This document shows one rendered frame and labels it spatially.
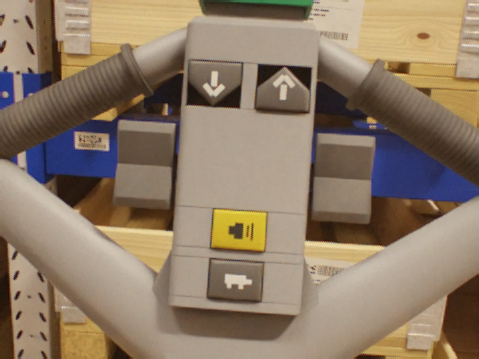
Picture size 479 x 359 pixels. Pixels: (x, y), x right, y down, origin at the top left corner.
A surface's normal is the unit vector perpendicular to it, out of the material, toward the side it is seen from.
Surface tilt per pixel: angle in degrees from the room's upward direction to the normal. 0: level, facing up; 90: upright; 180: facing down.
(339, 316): 69
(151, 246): 90
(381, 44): 90
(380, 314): 80
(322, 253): 90
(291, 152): 74
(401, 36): 90
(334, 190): 57
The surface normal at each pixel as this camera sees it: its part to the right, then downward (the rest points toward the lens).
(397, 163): -0.05, 0.28
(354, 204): -0.01, -0.29
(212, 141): -0.04, 0.00
